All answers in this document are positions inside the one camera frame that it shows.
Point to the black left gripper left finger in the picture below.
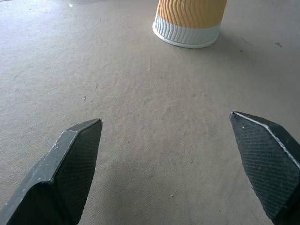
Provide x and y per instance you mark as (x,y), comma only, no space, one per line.
(58,175)

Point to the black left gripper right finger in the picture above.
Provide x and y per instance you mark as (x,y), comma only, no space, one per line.
(269,168)

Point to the orange and white paper cup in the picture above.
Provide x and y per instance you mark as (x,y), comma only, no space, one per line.
(189,21)

